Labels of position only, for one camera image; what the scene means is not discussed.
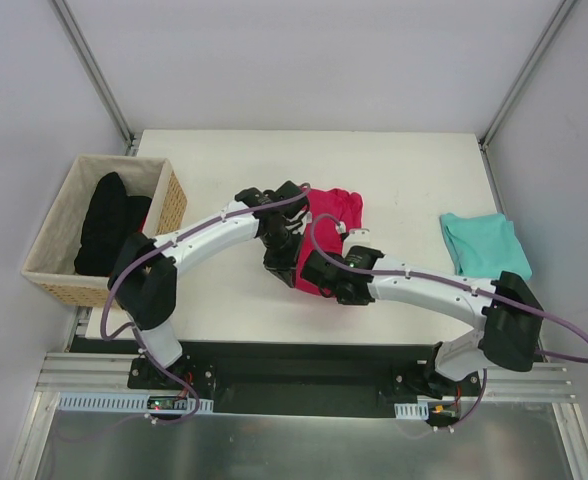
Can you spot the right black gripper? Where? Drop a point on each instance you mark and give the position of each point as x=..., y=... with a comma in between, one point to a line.
x=353, y=288

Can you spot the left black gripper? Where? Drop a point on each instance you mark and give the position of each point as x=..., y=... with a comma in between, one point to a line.
x=281, y=262

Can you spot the pink t shirt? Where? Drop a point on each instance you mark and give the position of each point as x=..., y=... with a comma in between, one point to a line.
x=347, y=208

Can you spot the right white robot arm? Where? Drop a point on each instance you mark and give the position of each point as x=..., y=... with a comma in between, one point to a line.
x=502, y=333

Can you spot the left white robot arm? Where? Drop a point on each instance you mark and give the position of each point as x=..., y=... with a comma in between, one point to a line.
x=145, y=276

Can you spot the folded teal t shirt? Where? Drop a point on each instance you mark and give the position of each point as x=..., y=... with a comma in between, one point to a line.
x=484, y=246

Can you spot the black t shirt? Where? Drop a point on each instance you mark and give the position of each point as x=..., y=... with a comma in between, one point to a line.
x=112, y=216

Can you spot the wicker laundry basket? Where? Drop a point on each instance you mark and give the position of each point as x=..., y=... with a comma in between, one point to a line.
x=50, y=262

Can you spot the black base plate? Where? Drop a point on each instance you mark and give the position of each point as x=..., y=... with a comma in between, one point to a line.
x=360, y=381

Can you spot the right white cable duct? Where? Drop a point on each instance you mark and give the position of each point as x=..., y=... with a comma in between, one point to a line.
x=412, y=411

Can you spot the white cable duct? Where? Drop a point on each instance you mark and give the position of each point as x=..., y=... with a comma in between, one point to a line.
x=412, y=411
x=132, y=403

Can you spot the left white cable duct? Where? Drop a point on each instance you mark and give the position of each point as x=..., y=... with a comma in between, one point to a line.
x=132, y=403

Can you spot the aluminium rail frame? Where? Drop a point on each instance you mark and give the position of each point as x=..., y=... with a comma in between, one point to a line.
x=66, y=371

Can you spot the left rear aluminium post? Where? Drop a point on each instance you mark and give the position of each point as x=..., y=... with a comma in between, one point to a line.
x=72, y=29

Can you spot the aluminium post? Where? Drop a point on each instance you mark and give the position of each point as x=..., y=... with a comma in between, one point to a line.
x=72, y=29
x=560, y=15

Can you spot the right rear aluminium post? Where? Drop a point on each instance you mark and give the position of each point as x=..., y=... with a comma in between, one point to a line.
x=560, y=15

